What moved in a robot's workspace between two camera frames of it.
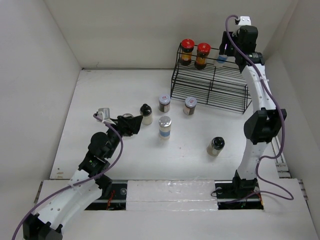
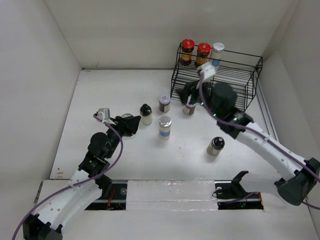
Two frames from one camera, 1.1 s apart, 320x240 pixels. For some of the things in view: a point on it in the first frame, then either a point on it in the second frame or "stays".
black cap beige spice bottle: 215,146 stays
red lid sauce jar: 203,51 stays
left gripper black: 128,125 stays
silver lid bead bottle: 222,57 -> 216,53
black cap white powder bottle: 146,111 stays
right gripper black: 225,40 -> 188,88
